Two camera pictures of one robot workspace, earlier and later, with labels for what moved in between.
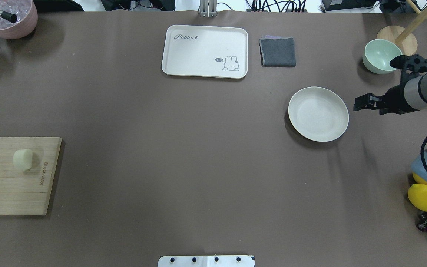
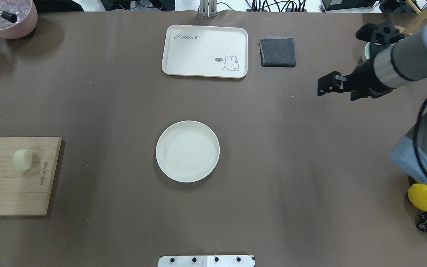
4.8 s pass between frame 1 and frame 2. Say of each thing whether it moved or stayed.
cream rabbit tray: stayed
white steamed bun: stayed
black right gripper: moved
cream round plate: moved
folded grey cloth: stayed
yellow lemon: stayed
